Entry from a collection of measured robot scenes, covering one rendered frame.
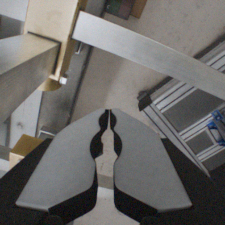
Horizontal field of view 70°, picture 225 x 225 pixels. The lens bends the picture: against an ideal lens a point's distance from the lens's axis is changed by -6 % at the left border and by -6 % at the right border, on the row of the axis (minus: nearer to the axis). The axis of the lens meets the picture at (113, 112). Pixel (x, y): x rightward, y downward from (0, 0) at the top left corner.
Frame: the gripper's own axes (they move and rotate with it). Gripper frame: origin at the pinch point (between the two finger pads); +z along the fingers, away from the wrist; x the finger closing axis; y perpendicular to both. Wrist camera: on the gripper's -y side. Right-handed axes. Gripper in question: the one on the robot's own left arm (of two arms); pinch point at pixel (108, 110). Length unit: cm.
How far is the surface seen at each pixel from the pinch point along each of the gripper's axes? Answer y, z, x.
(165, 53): -2.5, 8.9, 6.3
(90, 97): 42, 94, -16
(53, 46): -3.8, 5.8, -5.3
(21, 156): 12.0, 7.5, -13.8
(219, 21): -7, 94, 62
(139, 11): -10, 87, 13
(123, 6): -8.3, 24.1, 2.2
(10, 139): 29, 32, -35
